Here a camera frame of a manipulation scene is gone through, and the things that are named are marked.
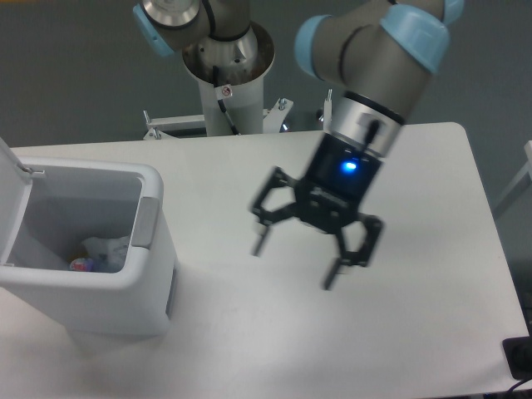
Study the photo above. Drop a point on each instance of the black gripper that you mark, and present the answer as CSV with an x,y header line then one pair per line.
x,y
336,187

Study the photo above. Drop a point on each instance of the white plastic wrapper bag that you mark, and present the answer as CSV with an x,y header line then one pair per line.
x,y
108,255

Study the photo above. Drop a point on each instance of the clear plastic water bottle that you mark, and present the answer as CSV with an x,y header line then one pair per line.
x,y
91,265

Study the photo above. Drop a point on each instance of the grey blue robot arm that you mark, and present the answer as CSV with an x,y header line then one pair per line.
x,y
382,54

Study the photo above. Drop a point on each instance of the white trash can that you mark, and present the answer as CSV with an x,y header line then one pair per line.
x,y
79,199

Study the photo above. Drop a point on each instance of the white trash can lid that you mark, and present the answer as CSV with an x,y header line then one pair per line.
x,y
16,186

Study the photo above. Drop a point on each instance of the white furniture leg right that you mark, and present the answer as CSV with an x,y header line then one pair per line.
x,y
516,187

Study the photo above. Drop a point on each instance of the black device at table edge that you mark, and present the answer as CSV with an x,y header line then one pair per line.
x,y
518,356

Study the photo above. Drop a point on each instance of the white metal base frame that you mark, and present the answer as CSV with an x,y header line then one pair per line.
x,y
275,120

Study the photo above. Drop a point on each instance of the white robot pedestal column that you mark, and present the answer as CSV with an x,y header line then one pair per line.
x,y
230,77

